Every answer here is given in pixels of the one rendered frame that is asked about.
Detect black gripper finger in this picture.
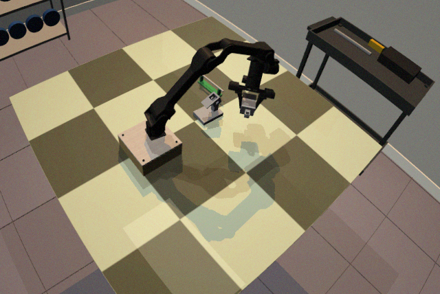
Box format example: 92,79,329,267
235,91,243,108
255,94,267,110

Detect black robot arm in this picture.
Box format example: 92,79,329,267
144,38,279,141

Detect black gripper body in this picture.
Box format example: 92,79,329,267
228,72,275,99

